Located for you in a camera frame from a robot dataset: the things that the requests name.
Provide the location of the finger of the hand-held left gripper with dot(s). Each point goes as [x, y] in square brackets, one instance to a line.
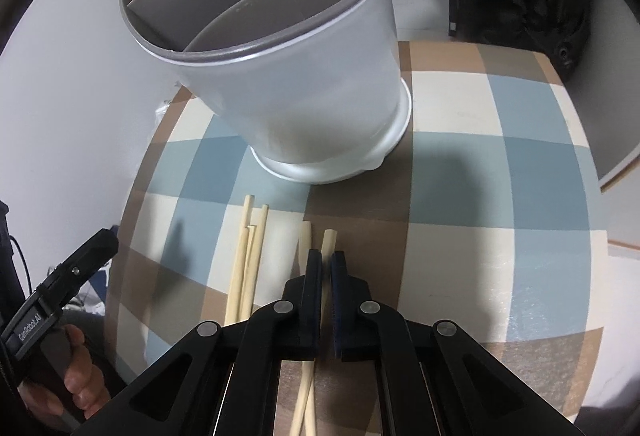
[90, 251]

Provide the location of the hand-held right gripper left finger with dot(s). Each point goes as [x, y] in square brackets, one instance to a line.
[315, 276]

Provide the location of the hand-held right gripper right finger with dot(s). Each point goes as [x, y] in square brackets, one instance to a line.
[337, 281]

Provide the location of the pale wooden chopstick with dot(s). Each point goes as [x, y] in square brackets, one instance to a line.
[259, 241]
[241, 236]
[327, 241]
[244, 276]

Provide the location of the white divided utensil holder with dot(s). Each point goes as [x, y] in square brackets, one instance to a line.
[300, 106]

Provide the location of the person's left hand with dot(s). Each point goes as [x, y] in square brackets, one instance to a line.
[82, 378]

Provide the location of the checkered tablecloth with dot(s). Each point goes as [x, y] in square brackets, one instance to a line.
[450, 241]

